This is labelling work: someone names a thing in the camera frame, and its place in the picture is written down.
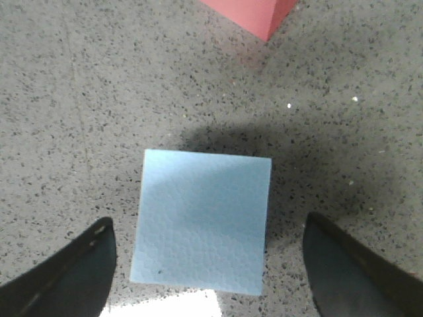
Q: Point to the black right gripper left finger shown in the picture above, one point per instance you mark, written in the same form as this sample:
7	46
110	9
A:
75	281

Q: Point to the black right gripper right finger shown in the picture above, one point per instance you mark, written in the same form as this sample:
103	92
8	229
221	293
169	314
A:
348	279

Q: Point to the light blue foam cube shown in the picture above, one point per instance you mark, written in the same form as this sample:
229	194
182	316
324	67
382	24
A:
202	221

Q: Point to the red foam cube far right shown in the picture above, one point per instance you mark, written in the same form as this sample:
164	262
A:
259	17

